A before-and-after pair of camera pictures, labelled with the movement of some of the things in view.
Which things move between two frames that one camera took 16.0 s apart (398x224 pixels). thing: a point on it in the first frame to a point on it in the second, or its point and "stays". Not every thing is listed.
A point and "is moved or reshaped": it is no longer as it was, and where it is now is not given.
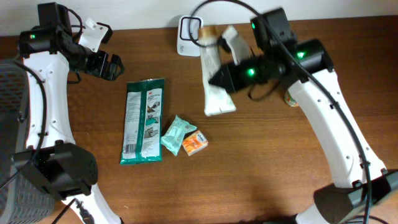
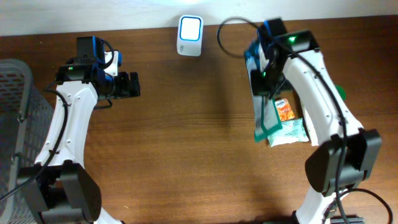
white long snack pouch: (216, 99) to (311, 127)
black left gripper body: (101, 63) to (134, 84)
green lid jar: (289, 100) is moved or reshaped
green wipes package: (143, 127) to (265, 116)
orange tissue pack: (194, 142) to (284, 109)
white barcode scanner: (188, 35) stays
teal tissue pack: (173, 137) to (292, 130)
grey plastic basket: (22, 201) stays
